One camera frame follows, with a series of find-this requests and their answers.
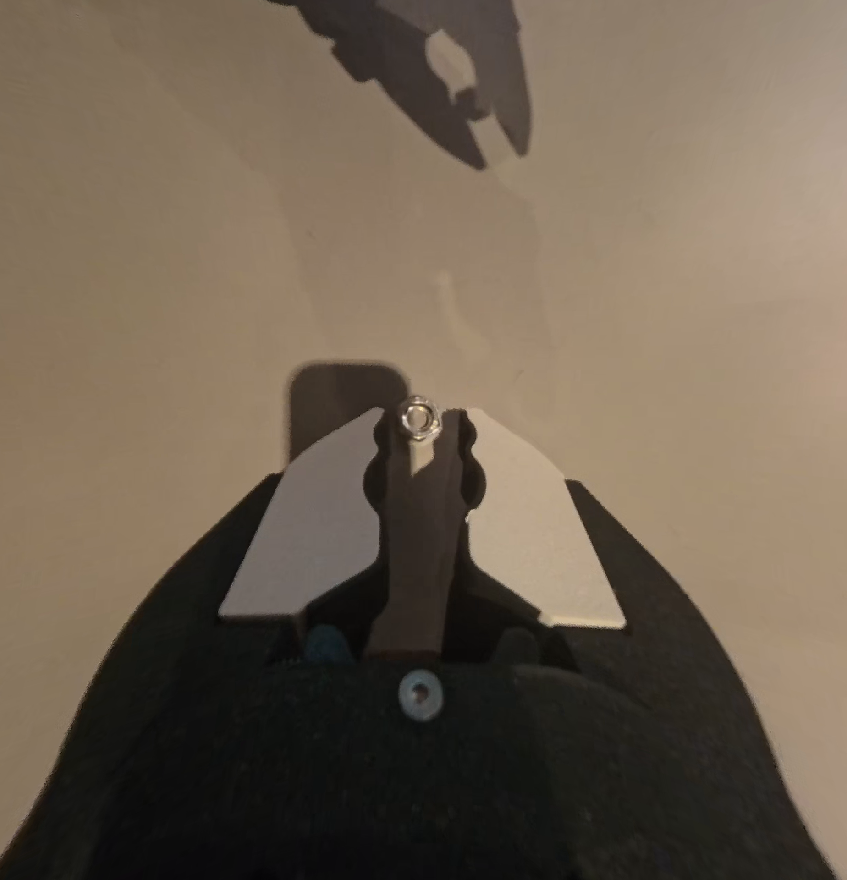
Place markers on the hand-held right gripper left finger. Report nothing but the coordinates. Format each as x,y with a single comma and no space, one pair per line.
300,543

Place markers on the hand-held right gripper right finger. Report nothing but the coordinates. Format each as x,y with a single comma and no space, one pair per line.
540,543

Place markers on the silver hex nut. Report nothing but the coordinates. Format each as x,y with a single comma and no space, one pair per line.
418,417

